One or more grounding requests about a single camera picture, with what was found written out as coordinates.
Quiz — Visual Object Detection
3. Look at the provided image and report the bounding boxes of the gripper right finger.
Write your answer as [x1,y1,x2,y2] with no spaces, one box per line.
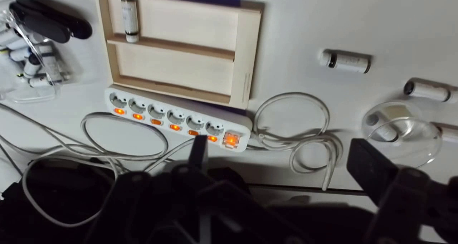
[346,138,458,244]

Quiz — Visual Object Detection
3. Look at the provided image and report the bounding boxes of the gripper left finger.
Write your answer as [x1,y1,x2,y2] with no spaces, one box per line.
[89,135,272,244]

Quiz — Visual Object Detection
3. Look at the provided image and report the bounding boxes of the white power strip orange switches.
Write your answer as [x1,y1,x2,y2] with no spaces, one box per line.
[104,87,252,153]

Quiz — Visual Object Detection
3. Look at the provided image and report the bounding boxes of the white tube with black band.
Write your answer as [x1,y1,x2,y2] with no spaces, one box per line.
[121,0,140,44]
[403,78,458,104]
[319,49,372,74]
[432,122,458,145]
[365,113,400,143]

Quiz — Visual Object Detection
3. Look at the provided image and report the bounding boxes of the clear glass bowl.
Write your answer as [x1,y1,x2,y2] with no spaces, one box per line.
[361,101,443,168]

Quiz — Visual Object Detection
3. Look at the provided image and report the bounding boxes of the wooden tray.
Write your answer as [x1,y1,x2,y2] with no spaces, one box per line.
[96,0,265,111]

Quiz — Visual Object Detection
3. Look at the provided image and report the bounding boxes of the black bag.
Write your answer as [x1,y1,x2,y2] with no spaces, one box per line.
[0,158,124,244]

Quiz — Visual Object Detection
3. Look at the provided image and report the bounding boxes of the clear plastic box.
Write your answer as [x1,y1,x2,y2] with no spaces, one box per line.
[0,0,78,103]

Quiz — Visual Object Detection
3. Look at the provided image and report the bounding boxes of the heap of white tubes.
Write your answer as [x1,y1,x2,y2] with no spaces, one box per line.
[0,21,69,88]

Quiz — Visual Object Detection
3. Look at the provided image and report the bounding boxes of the black oblong case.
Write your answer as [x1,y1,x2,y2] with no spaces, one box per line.
[9,0,93,44]

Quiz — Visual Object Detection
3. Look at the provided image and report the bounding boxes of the white cable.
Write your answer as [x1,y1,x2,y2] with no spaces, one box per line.
[250,92,345,192]
[21,112,196,228]

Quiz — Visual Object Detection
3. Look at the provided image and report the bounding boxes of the thin grey cable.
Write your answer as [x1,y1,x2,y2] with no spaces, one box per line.
[0,103,120,175]

